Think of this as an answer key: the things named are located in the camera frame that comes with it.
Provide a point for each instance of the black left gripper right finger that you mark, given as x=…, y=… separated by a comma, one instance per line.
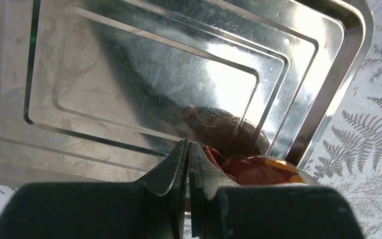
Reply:
x=222, y=209

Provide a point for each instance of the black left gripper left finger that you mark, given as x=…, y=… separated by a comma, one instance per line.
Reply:
x=152, y=207

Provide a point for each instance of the white red bowl cup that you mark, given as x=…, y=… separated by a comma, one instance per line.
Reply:
x=251, y=170

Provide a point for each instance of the metal serving tray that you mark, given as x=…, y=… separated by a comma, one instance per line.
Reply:
x=101, y=90

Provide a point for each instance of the floral tablecloth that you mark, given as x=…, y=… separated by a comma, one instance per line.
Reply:
x=349, y=160

